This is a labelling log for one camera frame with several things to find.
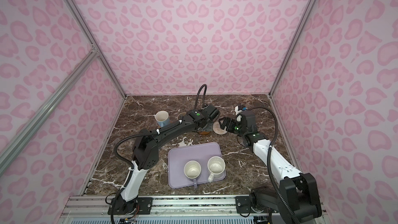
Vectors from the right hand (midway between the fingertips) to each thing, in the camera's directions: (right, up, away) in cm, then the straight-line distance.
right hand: (225, 120), depth 83 cm
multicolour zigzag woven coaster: (-4, -5, -1) cm, 6 cm away
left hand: (-9, -2, +8) cm, 12 cm away
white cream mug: (-5, -24, +1) cm, 25 cm away
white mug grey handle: (-17, -27, +1) cm, 32 cm away
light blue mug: (-38, 0, +16) cm, 41 cm away
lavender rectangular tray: (-26, -22, +7) cm, 35 cm away
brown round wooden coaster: (-11, -9, +17) cm, 22 cm away
